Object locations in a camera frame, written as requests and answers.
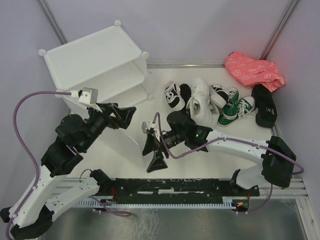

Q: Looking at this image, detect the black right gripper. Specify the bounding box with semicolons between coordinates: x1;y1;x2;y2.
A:
142;131;186;174

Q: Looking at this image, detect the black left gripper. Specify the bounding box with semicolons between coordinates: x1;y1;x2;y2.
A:
81;101;138;151

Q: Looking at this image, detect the white leather sneaker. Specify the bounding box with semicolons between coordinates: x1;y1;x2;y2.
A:
191;77;210;100
186;96;213;127

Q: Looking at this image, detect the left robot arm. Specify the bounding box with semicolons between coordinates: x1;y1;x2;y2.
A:
0;103;137;240

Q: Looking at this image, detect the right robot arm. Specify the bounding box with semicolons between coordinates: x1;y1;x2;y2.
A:
141;111;296;196

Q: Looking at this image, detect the white plastic shoe cabinet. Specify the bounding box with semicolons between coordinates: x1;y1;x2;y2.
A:
38;20;154;108

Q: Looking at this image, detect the black slip-on shoe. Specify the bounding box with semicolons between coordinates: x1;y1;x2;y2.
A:
179;83;192;105
251;84;278;129

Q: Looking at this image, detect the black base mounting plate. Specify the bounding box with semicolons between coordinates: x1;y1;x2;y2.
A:
96;178;260;203

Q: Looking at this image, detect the black white canvas sneaker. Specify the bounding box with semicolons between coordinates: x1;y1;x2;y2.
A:
164;82;186;111

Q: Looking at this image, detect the green canvas sneaker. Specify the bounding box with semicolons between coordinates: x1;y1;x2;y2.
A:
218;87;241;127
237;96;256;119

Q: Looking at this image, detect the pink patterned bag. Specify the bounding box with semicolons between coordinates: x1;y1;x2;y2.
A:
224;51;286;92

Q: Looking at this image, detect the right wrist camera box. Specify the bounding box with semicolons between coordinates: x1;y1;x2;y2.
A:
141;121;160;138

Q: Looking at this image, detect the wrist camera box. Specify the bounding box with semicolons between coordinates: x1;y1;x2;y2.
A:
69;87;98;105
141;121;160;138

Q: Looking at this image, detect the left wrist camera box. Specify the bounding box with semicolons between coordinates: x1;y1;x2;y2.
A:
69;87;98;105

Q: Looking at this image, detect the aluminium frame rail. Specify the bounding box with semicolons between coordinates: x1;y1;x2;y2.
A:
146;59;225;69

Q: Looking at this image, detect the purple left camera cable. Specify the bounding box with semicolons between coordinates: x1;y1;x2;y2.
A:
6;90;76;238

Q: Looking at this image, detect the white slotted cable duct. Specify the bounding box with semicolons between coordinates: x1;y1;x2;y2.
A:
46;196;237;208

